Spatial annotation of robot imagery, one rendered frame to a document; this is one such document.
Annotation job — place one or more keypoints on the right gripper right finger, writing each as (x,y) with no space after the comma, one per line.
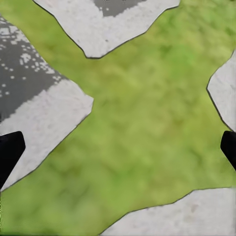
(228,146)

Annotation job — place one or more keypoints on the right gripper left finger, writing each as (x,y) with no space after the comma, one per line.
(12,146)

